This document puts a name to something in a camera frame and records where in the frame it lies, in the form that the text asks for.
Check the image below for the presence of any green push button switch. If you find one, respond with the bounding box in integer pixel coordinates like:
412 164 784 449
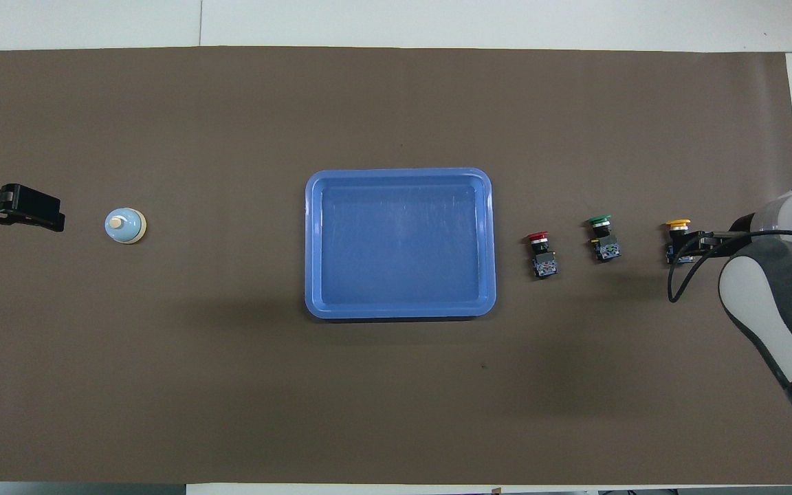
586 214 622 263

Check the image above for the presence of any brown table mat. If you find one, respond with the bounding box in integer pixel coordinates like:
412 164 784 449
0 47 792 485

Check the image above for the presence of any blue plastic tray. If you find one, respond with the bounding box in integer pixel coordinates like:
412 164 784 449
305 168 497 320

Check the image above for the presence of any yellow push button switch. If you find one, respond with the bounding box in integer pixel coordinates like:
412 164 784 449
665 219 698 266

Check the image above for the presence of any red push button switch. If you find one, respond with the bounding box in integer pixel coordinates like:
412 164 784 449
525 231 560 279

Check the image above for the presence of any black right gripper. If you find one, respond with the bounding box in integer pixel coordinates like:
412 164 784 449
676 230 740 263

